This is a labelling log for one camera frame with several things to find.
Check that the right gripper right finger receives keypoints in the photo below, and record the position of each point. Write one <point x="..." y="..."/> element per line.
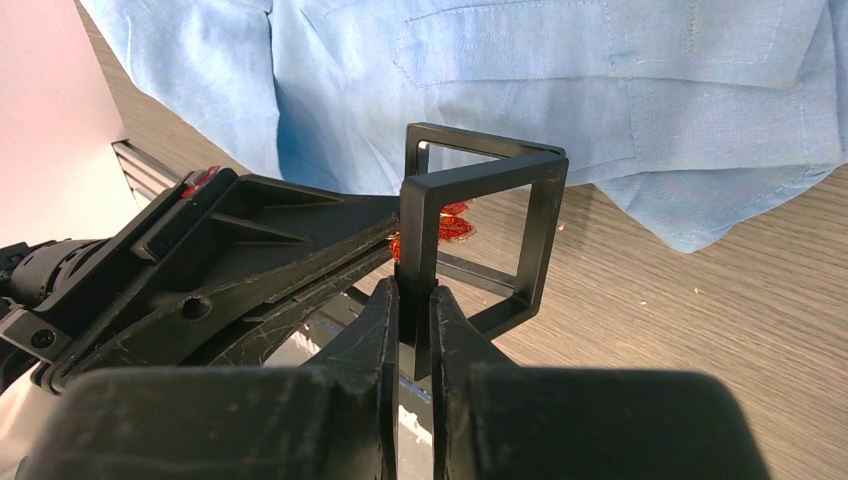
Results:
<point x="494" y="419"/>

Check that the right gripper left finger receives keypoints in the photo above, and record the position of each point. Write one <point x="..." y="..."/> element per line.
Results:
<point x="334" y="417"/>

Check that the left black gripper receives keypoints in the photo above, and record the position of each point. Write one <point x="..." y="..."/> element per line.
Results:
<point x="218" y="271"/>

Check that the orange brooch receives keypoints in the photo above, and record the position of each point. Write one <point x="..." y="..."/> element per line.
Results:
<point x="453" y="227"/>

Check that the light blue shirt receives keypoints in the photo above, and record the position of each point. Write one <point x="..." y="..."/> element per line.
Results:
<point x="692" y="116"/>

